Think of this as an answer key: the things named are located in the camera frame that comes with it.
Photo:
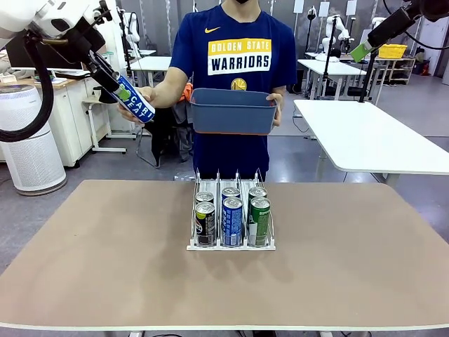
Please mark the white side table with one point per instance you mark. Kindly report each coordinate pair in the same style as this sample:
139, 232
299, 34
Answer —
368, 133

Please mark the long white background table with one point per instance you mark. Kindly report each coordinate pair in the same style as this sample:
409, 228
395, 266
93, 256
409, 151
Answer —
333, 68

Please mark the orange jacket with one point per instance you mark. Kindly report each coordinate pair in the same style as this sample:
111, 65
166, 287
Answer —
187, 93

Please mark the wood-top white cabinet desk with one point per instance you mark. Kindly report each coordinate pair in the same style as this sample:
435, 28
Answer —
70, 116

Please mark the person's right forearm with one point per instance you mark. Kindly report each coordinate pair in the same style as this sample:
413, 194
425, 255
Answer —
170, 87

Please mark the black cola can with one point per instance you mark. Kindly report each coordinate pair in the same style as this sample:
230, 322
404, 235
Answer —
204, 196
207, 228

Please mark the person in blue shirt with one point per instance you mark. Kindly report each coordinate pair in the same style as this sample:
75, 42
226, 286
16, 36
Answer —
238, 151

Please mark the black keyboard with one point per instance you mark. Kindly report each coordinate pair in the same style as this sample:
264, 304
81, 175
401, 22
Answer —
70, 74

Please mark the person's left hand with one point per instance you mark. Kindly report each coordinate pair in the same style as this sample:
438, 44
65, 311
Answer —
281, 109

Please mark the chair with black jacket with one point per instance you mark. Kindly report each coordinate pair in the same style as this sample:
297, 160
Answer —
165, 140

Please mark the black cap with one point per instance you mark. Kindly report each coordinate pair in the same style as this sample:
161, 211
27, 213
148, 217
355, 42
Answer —
105, 99

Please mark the red fire extinguisher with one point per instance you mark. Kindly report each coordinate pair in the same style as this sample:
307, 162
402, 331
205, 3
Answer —
425, 67

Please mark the black computer monitor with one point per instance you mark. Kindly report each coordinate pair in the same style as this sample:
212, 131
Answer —
17, 54

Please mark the white cylindrical air purifier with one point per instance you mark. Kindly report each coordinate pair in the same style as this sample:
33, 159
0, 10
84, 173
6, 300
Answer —
31, 158

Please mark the yellow plastic crate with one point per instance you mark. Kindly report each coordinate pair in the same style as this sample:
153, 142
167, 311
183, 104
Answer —
394, 52

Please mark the wooden shelf unit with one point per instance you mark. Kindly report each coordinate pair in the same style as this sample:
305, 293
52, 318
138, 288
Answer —
400, 70

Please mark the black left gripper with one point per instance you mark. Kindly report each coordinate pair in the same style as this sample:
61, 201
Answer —
86, 38

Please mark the green soda can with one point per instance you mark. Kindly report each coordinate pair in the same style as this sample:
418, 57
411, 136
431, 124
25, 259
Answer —
257, 192
261, 224

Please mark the small white rolling table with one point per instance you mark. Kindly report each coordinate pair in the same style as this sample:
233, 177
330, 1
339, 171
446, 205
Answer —
108, 151

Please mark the blue Pocari Sweat can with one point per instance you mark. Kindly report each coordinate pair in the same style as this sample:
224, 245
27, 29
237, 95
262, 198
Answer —
231, 192
232, 224
138, 105

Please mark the white background desk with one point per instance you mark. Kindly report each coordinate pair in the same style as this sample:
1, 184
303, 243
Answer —
151, 63

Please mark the person's right hand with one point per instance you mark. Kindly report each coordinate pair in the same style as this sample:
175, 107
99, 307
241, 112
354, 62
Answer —
151, 96

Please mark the person's left forearm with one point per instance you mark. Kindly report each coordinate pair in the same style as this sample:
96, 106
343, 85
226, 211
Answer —
281, 89

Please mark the black tripod pole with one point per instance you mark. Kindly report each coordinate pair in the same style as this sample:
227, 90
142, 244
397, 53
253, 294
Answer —
368, 77

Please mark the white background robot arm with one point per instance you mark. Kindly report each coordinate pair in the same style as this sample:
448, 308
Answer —
333, 29
379, 22
131, 28

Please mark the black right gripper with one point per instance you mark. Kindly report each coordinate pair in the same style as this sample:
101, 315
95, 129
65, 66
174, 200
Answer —
393, 24

